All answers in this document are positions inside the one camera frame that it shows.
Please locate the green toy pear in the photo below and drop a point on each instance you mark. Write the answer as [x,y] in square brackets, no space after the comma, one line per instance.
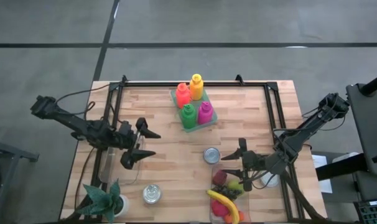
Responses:
[235,185]

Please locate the gray metal stand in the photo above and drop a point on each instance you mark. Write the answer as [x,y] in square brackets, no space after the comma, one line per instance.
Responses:
[8,155]

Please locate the red labelled tin can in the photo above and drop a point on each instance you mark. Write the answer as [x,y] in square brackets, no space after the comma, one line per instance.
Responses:
[211,155]

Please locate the yellow plastic squeeze bottle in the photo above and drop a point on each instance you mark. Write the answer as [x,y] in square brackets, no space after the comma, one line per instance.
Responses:
[197,88]

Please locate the orange tomato cluster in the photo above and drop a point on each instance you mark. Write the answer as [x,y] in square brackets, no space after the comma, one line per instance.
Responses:
[240,216]

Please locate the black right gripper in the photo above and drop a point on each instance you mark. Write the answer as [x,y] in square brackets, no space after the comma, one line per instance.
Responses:
[254,161]

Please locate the green plant in white pot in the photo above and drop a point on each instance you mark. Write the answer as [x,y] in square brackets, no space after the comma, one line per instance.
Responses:
[103,202]

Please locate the white lidded tin can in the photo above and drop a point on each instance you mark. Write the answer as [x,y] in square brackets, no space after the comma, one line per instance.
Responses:
[273,182]

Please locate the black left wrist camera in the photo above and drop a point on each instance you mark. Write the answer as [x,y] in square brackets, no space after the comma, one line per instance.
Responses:
[125,127]

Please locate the red toy apple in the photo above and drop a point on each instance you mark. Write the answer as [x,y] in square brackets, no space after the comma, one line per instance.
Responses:
[219,209]

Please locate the green plastic squeeze bottle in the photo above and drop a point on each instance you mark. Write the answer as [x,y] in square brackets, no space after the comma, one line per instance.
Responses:
[188,116]

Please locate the white paper sheet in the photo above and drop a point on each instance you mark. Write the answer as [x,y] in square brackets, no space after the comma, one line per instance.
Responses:
[321,174]

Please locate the clear plastic bin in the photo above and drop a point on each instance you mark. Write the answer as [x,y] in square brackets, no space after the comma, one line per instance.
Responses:
[123,174]
[245,202]

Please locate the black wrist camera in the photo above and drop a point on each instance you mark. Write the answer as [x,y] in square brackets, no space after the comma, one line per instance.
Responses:
[125,127]
[275,163]

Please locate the pink plastic squeeze bottle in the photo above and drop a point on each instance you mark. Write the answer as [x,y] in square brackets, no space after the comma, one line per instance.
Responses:
[205,113]

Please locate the black aluminium rig frame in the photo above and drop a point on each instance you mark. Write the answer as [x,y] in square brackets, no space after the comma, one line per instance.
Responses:
[176,84]

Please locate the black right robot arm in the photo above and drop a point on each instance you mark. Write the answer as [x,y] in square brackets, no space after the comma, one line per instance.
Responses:
[306,130]

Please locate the dark red toy onion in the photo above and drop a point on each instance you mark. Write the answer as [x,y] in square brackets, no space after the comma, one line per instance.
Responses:
[219,178]

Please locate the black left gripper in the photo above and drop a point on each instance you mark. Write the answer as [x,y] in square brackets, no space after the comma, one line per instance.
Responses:
[126,137]

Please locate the orange plastic squeeze bottle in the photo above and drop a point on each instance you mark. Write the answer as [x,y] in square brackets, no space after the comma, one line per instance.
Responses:
[183,96]

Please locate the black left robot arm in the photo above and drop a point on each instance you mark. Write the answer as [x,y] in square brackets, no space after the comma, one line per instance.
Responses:
[76,124]

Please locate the yellow toy banana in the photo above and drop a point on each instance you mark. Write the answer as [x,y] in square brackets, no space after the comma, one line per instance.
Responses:
[229,203]

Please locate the silver tin can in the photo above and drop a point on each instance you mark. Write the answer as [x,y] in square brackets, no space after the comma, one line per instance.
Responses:
[151,193]

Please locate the teal translucent plastic tray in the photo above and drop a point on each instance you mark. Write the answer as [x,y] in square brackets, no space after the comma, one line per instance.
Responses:
[211,121]

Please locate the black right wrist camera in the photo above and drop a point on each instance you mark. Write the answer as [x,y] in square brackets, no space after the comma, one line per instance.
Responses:
[275,163]

